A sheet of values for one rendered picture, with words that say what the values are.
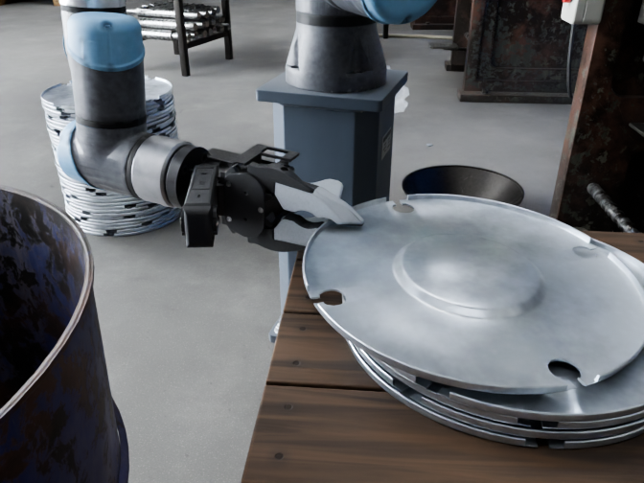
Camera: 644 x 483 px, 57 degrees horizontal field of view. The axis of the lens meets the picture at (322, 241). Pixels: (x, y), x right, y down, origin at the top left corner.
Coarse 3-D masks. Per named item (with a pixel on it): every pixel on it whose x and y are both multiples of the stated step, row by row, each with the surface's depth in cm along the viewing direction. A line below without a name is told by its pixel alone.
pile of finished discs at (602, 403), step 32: (640, 352) 45; (384, 384) 45; (416, 384) 43; (576, 384) 42; (608, 384) 42; (640, 384) 42; (448, 416) 42; (480, 416) 41; (512, 416) 40; (544, 416) 39; (576, 416) 39; (608, 416) 39; (640, 416) 40
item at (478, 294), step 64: (320, 256) 54; (384, 256) 54; (448, 256) 53; (512, 256) 54; (576, 256) 55; (384, 320) 46; (448, 320) 46; (512, 320) 47; (576, 320) 47; (640, 320) 47; (448, 384) 40; (512, 384) 40
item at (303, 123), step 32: (256, 96) 85; (288, 96) 84; (320, 96) 82; (352, 96) 82; (384, 96) 82; (288, 128) 87; (320, 128) 86; (352, 128) 84; (384, 128) 90; (320, 160) 88; (352, 160) 86; (384, 160) 93; (352, 192) 89; (384, 192) 97; (288, 256) 98
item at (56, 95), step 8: (152, 80) 148; (160, 80) 148; (48, 88) 140; (56, 88) 142; (64, 88) 142; (72, 88) 142; (152, 88) 142; (160, 88) 142; (168, 88) 142; (48, 96) 136; (56, 96) 136; (64, 96) 136; (72, 96) 136; (152, 96) 136; (160, 96) 134; (48, 104) 130; (56, 104) 130; (72, 104) 130
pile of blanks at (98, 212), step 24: (168, 96) 137; (48, 120) 133; (72, 120) 128; (168, 120) 138; (72, 192) 138; (96, 192) 136; (72, 216) 144; (96, 216) 139; (120, 216) 139; (144, 216) 143; (168, 216) 146
